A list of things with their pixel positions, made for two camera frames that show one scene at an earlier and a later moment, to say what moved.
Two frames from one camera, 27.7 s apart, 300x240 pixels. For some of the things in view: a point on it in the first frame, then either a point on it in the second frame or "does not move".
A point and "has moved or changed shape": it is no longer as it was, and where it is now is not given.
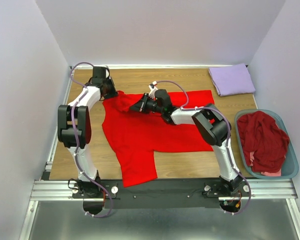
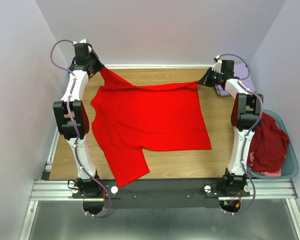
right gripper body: x=151 y=106 -> x=211 y=78
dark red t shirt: x=262 y=134 does not move
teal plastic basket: x=290 y=166 does not move
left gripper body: x=110 y=90 -> x=95 y=64
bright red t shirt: x=135 y=137 has moved or changed shape
